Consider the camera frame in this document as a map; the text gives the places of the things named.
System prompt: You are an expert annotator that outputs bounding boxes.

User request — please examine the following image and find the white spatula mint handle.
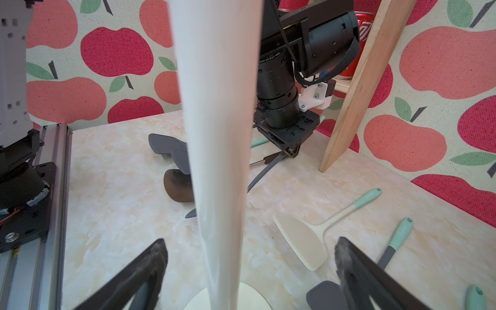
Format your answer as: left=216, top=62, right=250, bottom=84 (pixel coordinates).
left=273, top=188, right=382, bottom=271

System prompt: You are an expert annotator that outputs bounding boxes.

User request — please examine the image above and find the grey spoon dark handle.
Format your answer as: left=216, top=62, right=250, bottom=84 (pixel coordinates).
left=163, top=152, right=282, bottom=204

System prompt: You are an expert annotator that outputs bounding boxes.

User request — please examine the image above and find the grey spatula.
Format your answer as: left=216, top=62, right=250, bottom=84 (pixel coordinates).
left=170, top=149, right=191, bottom=175

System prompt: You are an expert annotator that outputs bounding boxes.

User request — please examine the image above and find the white utensil rack stand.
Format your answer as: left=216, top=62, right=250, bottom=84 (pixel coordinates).
left=169, top=1, right=269, bottom=309

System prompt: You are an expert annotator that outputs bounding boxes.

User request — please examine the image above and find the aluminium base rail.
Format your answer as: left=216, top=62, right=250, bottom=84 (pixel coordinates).
left=1, top=124, right=72, bottom=309

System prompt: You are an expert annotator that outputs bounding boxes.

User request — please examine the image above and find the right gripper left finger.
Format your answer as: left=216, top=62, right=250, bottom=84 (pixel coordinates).
left=76, top=238, right=168, bottom=309

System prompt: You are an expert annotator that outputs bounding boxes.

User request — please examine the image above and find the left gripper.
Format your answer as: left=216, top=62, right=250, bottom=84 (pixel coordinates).
left=254, top=109, right=320, bottom=158

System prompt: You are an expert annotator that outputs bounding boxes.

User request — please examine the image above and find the grey slotted turner mint handle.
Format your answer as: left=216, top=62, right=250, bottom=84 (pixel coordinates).
left=306, top=218, right=414, bottom=309

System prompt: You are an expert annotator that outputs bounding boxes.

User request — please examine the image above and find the wooden two-tier shelf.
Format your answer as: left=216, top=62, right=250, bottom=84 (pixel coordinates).
left=319, top=0, right=416, bottom=173

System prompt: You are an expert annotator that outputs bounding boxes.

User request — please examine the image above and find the grey spatula mint handle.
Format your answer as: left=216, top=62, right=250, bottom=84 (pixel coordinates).
left=466, top=285, right=487, bottom=310

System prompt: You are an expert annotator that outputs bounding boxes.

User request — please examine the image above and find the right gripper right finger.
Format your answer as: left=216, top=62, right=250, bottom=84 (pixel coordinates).
left=335, top=237, right=428, bottom=309

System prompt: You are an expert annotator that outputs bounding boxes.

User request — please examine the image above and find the red cola can front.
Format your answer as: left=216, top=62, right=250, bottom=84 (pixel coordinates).
left=332, top=10, right=376, bottom=80

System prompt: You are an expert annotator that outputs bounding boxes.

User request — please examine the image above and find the grey slotted utensil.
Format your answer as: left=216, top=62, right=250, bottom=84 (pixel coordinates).
left=184, top=150, right=288, bottom=220

